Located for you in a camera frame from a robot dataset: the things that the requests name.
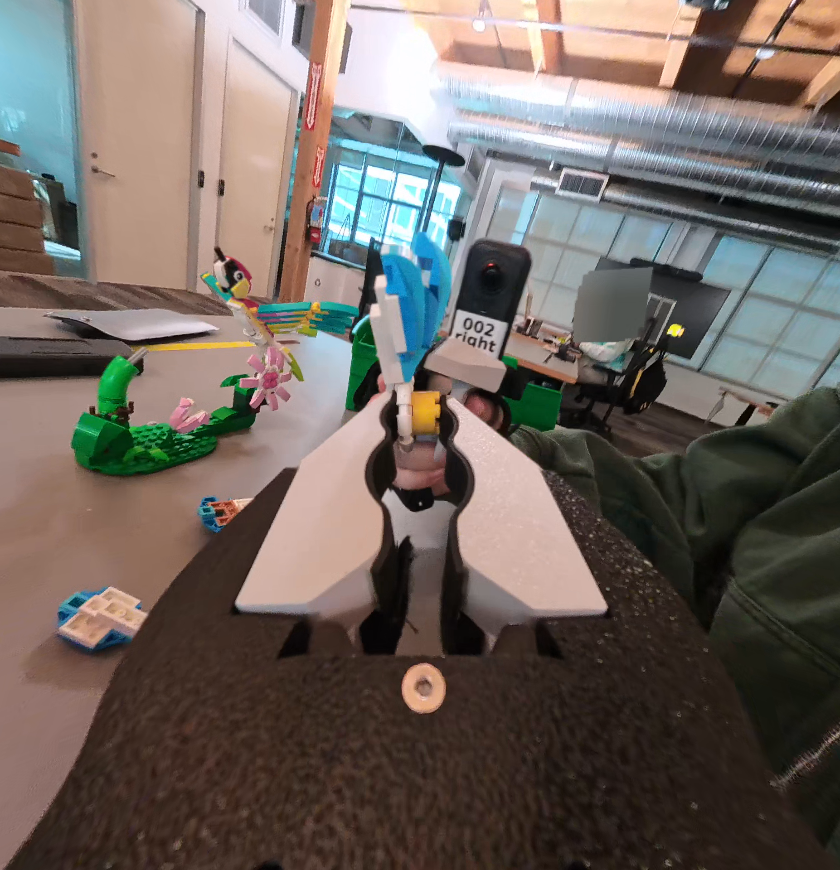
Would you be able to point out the blue white lego wing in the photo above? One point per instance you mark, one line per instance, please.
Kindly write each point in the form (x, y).
(409, 292)

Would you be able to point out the white cabinet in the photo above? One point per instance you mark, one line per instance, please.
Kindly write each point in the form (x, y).
(331, 282)

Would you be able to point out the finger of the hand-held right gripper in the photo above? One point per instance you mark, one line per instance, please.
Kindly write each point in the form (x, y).
(467, 363)

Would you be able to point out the blue white lego piece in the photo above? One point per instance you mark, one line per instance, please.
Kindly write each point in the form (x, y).
(97, 618)

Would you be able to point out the person's right hand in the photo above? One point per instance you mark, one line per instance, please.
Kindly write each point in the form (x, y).
(416, 472)

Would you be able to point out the black flat case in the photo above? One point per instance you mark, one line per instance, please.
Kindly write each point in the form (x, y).
(46, 357)

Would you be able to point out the brown carpeted bench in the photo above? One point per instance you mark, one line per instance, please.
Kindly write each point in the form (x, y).
(86, 292)

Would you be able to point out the red fire extinguisher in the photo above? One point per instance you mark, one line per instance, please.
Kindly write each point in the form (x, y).
(316, 221)

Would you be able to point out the green lego plant base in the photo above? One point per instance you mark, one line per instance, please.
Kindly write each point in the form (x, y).
(141, 445)

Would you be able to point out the white air vent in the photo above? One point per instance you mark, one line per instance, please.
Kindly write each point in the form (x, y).
(581, 182)

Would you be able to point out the colourful lego bird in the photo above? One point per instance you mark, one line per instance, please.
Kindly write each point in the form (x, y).
(239, 282)

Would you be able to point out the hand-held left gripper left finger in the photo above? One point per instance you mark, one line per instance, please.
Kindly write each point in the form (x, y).
(318, 537)

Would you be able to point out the person's green jacket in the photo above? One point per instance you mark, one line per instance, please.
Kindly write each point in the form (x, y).
(787, 680)

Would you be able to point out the black floor lamp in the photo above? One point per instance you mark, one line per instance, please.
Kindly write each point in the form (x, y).
(439, 183)

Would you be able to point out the silver air duct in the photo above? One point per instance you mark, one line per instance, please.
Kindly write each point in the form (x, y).
(630, 109)
(664, 160)

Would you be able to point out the wooden pillar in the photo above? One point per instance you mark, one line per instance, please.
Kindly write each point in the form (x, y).
(311, 224)

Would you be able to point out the green bin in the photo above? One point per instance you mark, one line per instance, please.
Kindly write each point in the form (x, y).
(364, 370)
(537, 406)

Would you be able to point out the small side table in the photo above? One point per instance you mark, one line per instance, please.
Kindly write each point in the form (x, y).
(739, 397)

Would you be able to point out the yellow tape strip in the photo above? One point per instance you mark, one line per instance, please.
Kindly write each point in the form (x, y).
(195, 344)

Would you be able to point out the cream door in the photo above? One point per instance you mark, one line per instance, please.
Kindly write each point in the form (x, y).
(256, 170)
(141, 136)

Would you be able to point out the person's right forearm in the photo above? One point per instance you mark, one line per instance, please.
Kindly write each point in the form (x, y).
(664, 489)

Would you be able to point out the black office chair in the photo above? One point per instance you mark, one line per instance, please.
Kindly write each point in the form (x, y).
(637, 387)

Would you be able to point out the wooden steps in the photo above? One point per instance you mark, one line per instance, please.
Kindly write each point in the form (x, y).
(12, 217)

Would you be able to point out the red pillar sign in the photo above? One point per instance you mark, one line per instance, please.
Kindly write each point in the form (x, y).
(316, 95)

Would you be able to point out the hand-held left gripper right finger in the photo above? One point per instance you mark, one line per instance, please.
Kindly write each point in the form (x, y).
(522, 537)

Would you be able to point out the wooden desk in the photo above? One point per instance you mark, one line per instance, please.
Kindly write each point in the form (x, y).
(542, 357)

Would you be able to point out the blue orange lego piece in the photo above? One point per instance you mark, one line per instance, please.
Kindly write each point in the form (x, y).
(222, 514)

